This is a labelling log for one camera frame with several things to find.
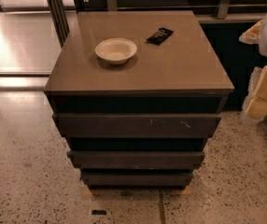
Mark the black snack packet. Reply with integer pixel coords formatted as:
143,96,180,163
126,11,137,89
147,27,173,45

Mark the dark drawer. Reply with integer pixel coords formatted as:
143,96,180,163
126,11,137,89
53,113,221,138
81,172,193,187
67,151,204,170

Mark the dark bottom drawer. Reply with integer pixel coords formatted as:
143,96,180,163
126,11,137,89
81,172,193,187

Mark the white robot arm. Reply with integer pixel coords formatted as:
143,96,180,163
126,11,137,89
239,14,267,122

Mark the metal post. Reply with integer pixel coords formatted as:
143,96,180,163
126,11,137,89
47,0,69,47

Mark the brown drawer cabinet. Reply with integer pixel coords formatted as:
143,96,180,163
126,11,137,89
43,10,235,191

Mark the white bowl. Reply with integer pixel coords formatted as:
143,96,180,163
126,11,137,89
95,38,137,65

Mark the dark middle drawer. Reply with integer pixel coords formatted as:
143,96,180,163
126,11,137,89
67,151,204,170

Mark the dark top drawer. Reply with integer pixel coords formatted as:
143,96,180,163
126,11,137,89
53,113,221,138

